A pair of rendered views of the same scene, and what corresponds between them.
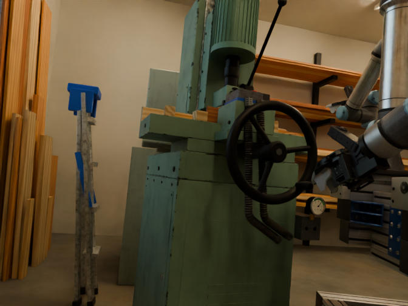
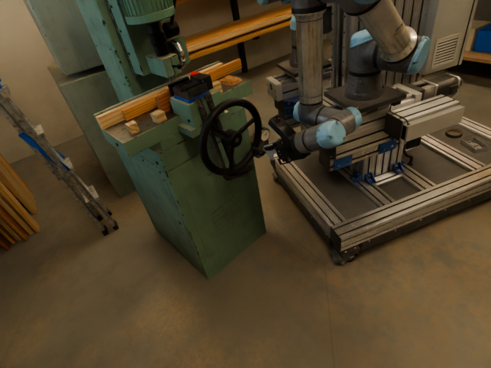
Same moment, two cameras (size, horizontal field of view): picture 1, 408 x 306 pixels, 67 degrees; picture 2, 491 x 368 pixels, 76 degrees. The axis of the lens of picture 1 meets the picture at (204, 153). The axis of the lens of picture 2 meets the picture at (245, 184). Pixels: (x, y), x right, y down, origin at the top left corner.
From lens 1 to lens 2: 66 cm
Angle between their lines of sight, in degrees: 44
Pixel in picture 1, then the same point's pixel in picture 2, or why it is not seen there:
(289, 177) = (240, 121)
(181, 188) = (172, 177)
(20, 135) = not seen: outside the picture
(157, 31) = not seen: outside the picture
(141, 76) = not seen: outside the picture
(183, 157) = (162, 158)
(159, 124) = (134, 147)
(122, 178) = (40, 82)
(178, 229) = (181, 199)
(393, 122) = (310, 144)
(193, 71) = (109, 31)
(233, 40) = (150, 12)
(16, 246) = (13, 215)
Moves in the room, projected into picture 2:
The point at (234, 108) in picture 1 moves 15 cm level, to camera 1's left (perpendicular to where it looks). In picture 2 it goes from (189, 112) to (147, 125)
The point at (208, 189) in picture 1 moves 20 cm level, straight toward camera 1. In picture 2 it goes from (189, 165) to (202, 192)
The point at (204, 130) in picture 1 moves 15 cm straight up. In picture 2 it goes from (169, 128) to (155, 89)
